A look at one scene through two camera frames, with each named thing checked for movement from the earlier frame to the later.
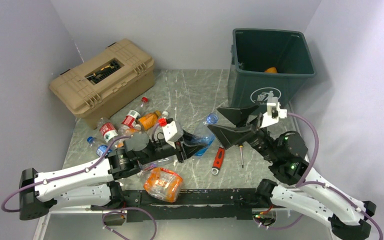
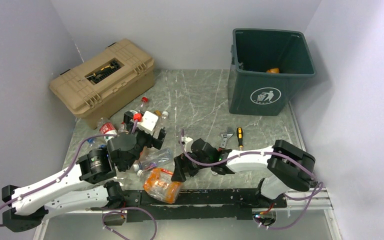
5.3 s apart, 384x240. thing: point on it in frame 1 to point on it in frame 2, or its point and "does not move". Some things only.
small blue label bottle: x=100 y=149 does not move
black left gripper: x=189 y=151 to x=152 y=141
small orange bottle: x=272 y=70 does not move
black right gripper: x=228 y=135 to x=181 y=164
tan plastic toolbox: x=107 y=85 does not move
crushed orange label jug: x=163 y=184 does not move
